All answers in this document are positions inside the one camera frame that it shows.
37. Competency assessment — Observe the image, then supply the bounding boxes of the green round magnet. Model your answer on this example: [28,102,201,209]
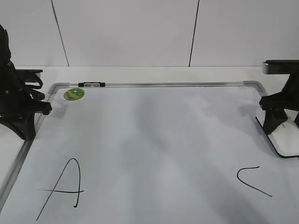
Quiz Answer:
[64,88,85,101]

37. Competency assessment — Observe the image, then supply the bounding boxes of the white rectangular board eraser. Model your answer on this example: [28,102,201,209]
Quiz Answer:
[256,108,299,158]

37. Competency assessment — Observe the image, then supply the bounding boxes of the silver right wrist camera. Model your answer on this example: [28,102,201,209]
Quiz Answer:
[263,60,299,75]

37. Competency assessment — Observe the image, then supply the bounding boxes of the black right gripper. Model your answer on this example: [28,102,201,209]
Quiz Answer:
[259,74,299,135]

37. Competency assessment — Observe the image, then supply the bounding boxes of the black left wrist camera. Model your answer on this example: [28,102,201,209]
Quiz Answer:
[16,69,43,83]

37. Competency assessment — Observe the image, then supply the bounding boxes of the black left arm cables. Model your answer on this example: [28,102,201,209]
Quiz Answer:
[0,24,45,101]

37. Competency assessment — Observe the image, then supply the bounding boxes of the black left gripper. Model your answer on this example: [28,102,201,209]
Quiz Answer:
[0,62,51,140]

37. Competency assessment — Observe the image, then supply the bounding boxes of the white aluminium-framed whiteboard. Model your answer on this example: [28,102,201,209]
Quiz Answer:
[0,81,299,224]

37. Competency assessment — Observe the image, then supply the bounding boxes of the black silver frame clip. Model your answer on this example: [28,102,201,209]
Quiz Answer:
[78,82,106,88]

